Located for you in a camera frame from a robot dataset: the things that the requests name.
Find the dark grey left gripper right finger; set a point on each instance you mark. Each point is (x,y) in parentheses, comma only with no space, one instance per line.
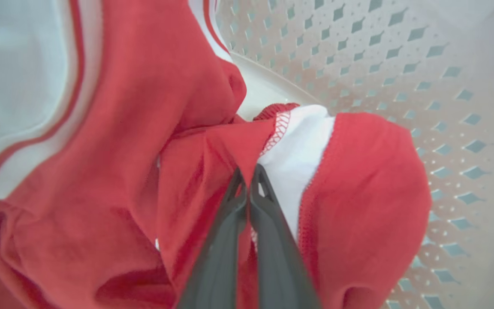
(277,262)

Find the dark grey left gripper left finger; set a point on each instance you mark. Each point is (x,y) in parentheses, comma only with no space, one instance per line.
(217,262)

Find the red and white garment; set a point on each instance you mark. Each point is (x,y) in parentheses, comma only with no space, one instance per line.
(101,171)

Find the white perforated laundry basket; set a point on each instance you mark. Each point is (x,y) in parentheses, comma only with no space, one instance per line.
(401,64)

